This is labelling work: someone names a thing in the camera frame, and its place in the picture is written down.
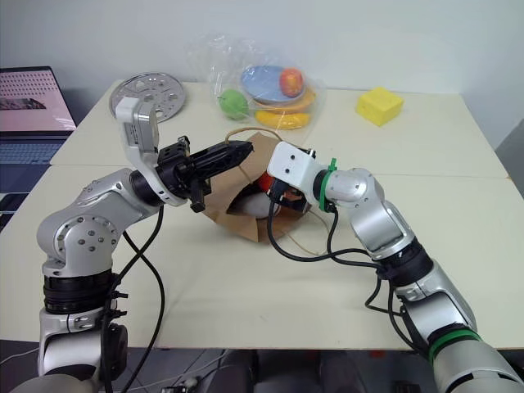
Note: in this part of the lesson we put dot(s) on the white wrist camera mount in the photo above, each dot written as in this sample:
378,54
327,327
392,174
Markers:
138,133
292,165

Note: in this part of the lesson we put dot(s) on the red white black plush toy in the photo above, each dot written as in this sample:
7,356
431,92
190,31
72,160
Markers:
256,204

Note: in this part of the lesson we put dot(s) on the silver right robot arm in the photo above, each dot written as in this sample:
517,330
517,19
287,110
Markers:
413,262

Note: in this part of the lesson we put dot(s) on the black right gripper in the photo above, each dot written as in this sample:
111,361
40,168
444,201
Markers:
282,193

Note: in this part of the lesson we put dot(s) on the green toy apple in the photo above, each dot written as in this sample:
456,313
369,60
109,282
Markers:
233,104

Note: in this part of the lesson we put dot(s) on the brown paper bag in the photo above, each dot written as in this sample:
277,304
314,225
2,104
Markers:
229,204

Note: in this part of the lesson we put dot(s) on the yellow cheese block toy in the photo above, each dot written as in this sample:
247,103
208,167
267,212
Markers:
378,106

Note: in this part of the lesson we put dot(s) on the clear plastic bag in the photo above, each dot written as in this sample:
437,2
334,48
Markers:
229,61

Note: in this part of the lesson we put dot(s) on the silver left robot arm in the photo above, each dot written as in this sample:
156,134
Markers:
90,229

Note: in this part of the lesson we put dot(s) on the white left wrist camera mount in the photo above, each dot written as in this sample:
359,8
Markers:
138,133

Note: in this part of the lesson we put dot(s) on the blue plate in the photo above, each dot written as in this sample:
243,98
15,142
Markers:
262,84

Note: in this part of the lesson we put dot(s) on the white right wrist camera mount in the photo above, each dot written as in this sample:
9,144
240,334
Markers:
292,165

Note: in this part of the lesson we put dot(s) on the silver perforated metal disc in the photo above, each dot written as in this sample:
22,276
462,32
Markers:
163,88

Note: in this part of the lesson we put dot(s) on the orange plate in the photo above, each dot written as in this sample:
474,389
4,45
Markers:
303,102

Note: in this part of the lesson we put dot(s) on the open laptop computer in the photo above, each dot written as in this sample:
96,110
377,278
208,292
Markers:
28,106

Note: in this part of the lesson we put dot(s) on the yellow toy banana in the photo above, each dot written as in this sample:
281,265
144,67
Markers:
282,119

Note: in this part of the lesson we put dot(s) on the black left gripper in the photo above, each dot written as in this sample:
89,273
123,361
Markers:
176,168

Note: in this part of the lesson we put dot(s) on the green wrist zip tie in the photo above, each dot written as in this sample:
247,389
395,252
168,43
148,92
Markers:
324,186

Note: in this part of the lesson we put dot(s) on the red toy apple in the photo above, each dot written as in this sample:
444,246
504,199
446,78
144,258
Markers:
291,81

